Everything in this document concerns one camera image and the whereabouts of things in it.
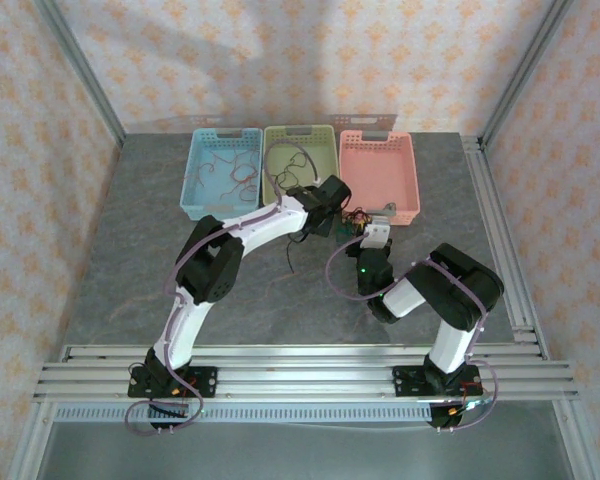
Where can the aluminium frame leg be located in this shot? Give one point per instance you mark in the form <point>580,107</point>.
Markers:
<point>25,465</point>
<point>577,450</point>

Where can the aluminium frame post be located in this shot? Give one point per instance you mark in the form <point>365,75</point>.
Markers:
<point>525,75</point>
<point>85,75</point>

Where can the pink plastic basket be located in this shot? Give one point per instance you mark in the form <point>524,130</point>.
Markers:
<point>377,170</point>

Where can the green plastic basket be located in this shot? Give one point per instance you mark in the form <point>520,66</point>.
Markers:
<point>320,150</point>

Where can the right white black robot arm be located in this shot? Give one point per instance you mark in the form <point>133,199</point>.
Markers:
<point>460,290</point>

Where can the aluminium mounting rail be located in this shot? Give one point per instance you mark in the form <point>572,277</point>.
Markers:
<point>305,370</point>

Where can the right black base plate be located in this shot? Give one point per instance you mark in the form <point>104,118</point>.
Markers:
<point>405,382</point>

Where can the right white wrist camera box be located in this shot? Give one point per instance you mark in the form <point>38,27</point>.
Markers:
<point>377,235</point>

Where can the blue plastic basket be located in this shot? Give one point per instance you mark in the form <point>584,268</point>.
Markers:
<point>220,195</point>

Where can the aluminium side rail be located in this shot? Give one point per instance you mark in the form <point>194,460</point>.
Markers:
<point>495,225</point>

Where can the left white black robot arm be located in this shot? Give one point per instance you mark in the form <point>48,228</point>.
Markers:
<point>210,265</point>

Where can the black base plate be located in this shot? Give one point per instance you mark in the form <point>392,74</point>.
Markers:
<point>405,382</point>
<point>207,382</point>

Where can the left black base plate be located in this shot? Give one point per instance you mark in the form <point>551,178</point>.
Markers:
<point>207,382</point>

